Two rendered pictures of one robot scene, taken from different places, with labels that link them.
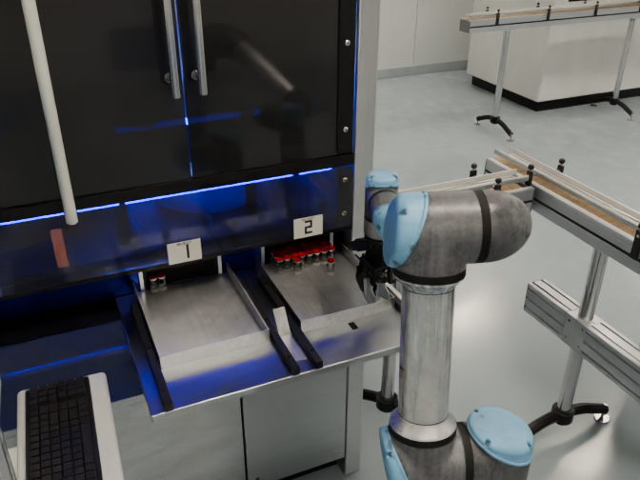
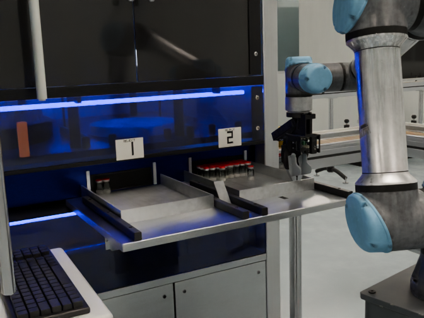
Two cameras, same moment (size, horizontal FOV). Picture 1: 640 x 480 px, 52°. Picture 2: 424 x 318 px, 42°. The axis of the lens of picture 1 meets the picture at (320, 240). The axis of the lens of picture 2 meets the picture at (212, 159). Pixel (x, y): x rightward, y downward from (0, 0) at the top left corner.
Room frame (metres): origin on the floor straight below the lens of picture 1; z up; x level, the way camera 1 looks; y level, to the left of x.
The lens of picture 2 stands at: (-0.16, 0.24, 1.28)
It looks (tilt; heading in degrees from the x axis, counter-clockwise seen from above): 10 degrees down; 355
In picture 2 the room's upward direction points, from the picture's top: 2 degrees counter-clockwise
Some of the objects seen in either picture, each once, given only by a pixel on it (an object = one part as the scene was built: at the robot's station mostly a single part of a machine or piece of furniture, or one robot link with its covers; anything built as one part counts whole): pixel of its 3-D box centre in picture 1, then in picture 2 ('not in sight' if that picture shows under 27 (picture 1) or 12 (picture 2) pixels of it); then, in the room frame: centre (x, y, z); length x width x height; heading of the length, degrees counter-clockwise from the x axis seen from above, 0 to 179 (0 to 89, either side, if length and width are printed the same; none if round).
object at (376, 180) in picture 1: (381, 196); (299, 76); (1.37, -0.14, 1.21); 0.09 x 0.08 x 0.11; 5
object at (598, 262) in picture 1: (580, 338); not in sight; (1.84, -0.90, 0.46); 0.09 x 0.09 x 0.77; 24
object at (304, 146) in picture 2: (379, 257); (300, 133); (1.37, -0.14, 1.05); 0.09 x 0.08 x 0.12; 24
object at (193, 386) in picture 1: (271, 318); (209, 200); (1.37, 0.12, 0.87); 0.70 x 0.48 x 0.02; 114
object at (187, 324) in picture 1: (197, 310); (144, 195); (1.37, 0.31, 0.90); 0.34 x 0.26 x 0.04; 24
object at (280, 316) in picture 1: (290, 332); (231, 196); (1.26, 0.07, 0.91); 0.14 x 0.03 x 0.06; 25
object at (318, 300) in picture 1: (321, 281); (245, 179); (1.51, 0.00, 0.90); 0.34 x 0.26 x 0.04; 24
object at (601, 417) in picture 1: (560, 421); not in sight; (1.84, -0.90, 0.07); 0.50 x 0.08 x 0.14; 114
